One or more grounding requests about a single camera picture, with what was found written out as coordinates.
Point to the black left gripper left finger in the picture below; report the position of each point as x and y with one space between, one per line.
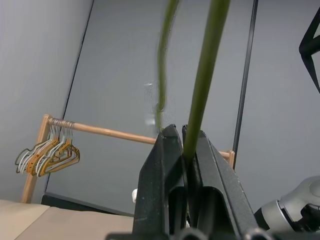
152 180

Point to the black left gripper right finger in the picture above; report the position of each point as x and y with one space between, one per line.
220 190

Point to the gold clothes hanger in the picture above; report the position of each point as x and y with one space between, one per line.
77 156

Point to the white clothes hanger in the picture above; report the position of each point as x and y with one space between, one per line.
40 172

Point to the orange clothes hanger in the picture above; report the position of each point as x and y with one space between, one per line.
31 167

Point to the olive green clothes hanger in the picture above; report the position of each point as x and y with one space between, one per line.
17 163

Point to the white rounded object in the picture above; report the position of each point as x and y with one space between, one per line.
134 195

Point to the wooden clothes rack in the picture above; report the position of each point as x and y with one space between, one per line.
112 132

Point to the black low panel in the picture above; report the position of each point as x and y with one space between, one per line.
82 204

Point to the black vertical pole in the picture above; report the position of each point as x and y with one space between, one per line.
246 75

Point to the bunch of clothes hangers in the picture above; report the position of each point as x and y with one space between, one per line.
23 164

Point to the black angular metal frame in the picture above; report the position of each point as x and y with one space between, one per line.
310 42

